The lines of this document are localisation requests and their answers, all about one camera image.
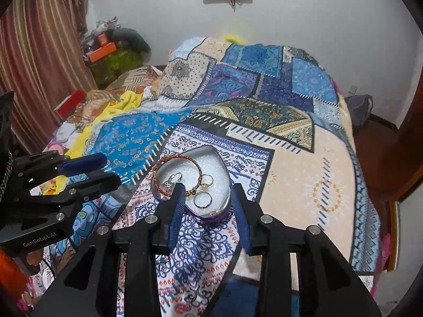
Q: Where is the green bag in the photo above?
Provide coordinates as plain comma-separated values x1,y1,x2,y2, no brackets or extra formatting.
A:
89,51,143,85

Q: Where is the yellow garment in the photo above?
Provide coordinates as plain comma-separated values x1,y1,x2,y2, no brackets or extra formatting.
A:
68,92,143,159

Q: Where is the red box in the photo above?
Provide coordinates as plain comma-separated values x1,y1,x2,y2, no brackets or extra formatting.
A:
54,89,87,118

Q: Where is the pile of clutter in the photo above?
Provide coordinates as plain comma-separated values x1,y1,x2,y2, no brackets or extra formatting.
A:
81,20,120,46

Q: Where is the ornate silver ring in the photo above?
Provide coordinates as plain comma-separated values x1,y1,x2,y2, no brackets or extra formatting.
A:
161,173,183,194

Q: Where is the plain silver ring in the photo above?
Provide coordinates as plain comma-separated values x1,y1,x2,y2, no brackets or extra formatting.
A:
193,192,213,209

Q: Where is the striped orange cloth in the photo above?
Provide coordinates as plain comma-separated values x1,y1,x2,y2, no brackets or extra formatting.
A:
79,66,166,114

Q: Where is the orange box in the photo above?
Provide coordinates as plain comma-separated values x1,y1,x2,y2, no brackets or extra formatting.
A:
88,42,117,63

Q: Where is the striped brown curtain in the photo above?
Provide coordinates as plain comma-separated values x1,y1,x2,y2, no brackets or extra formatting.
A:
0,0,97,154

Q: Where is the red and gold braided bracelet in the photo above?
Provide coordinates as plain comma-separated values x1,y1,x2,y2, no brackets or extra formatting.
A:
151,155,203,203

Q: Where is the dark backpack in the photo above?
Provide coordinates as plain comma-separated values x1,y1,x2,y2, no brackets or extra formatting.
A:
345,94,373,128

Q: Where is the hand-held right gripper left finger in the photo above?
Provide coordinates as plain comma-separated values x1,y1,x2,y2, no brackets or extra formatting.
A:
31,183,187,317

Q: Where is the patchwork printed blanket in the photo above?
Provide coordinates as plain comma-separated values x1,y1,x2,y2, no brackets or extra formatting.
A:
49,36,380,317

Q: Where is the pink plush ring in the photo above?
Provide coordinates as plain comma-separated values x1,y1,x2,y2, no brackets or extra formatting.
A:
17,277,38,313

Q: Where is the purple heart-shaped tin box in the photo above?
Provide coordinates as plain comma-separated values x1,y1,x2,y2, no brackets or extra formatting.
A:
151,144,232,220

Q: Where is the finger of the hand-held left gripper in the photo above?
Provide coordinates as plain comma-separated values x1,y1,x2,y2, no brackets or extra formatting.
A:
15,151,108,177
29,173,121,206

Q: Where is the yellow pillow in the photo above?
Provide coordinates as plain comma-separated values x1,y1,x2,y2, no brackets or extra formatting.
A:
221,33,246,44

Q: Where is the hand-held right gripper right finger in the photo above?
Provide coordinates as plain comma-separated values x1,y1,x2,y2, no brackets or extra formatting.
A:
231,183,382,317

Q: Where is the cartoon printed sheet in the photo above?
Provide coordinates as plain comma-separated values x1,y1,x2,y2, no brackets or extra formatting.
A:
20,172,134,306

